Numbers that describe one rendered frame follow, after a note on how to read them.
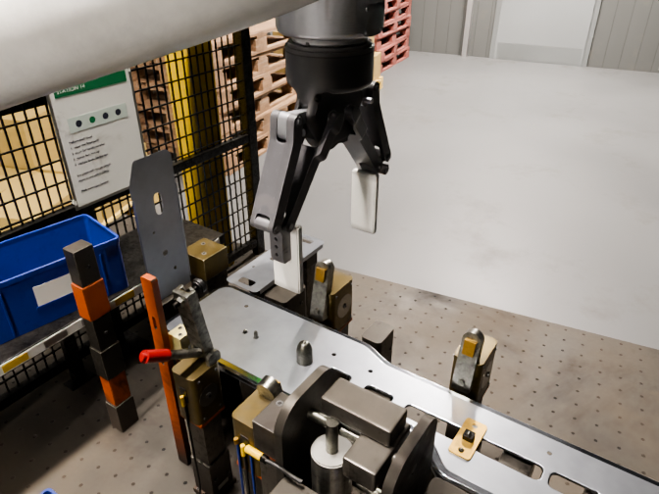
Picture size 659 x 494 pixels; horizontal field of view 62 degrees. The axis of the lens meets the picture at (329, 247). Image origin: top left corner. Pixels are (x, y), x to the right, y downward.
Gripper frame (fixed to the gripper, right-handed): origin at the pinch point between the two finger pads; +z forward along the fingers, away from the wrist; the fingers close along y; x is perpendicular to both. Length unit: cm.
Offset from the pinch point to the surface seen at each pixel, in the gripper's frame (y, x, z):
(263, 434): 0.1, 11.6, 35.8
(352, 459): 0.1, -3.5, 30.3
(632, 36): 821, 68, 103
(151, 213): 25, 62, 25
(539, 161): 421, 69, 146
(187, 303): 7.9, 33.7, 26.1
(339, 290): 44, 27, 42
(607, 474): 31, -32, 46
